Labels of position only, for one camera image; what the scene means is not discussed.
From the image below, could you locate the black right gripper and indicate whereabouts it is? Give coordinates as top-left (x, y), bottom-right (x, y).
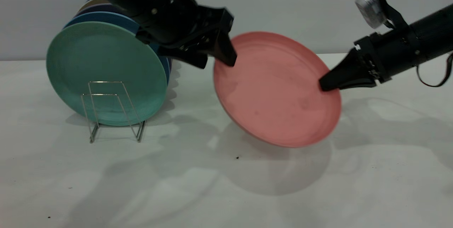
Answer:
top-left (319, 26), bottom-right (422, 92)

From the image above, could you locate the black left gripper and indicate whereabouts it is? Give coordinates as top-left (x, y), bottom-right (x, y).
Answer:
top-left (136, 0), bottom-right (238, 70)

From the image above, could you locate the pink plate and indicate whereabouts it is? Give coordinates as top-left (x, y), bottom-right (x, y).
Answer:
top-left (213, 32), bottom-right (342, 148)

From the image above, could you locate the green plate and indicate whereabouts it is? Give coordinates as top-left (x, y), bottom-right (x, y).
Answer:
top-left (46, 21), bottom-right (168, 127)

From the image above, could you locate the dark navy plate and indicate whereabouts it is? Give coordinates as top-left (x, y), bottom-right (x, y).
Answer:
top-left (74, 4), bottom-right (126, 17)

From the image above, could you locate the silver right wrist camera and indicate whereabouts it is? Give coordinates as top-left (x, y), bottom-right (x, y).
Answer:
top-left (355, 0), bottom-right (410, 30)

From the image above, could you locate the black cable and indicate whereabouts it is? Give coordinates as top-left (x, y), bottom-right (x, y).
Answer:
top-left (415, 52), bottom-right (453, 88)

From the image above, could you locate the metal wire plate rack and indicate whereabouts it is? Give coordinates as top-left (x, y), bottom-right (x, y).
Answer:
top-left (81, 81), bottom-right (147, 144)

